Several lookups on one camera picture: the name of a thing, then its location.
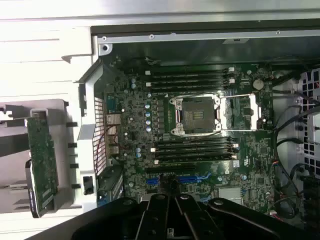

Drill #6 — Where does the blue expansion slot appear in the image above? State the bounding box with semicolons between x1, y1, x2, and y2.
146;176;199;185

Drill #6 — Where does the silver chipset heatsink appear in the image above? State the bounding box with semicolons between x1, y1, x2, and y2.
218;187;243;204

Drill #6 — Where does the black expansion slot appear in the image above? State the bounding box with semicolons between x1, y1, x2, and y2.
145;166;196;175

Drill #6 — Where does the black RAM slot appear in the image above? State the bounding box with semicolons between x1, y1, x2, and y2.
149;85;230;92
154;154;238;165
155;149;236;158
149;74;230;81
144;68;236;76
154;137;236;145
144;80;236;87
150;143;239;153

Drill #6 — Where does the green motherboard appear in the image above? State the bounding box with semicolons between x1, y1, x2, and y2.
104;62;276;221

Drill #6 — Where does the CPU socket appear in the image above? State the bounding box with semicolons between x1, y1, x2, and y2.
168;96;221;138

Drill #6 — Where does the metal rear port stack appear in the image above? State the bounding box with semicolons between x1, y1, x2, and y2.
105;113;122;156

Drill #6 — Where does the metal socket cover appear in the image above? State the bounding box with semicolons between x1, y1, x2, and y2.
216;93;264;133

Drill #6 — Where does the grey parts rack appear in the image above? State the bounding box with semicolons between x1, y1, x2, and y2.
0;98;85;213

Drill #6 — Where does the round coin battery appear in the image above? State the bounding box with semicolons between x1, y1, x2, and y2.
252;79;265;91

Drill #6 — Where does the open black PC case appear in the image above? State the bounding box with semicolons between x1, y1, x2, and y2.
73;23;320;240

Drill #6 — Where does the perforated metal drive cage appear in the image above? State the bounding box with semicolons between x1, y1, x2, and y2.
297;67;320;181

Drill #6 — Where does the thin dark red wire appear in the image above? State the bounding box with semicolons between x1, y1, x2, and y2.
96;124;118;166

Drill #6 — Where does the black looping wire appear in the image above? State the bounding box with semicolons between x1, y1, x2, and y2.
273;104;309;165

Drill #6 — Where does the grey disk bay bracket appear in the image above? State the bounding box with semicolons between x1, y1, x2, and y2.
306;107;320;144

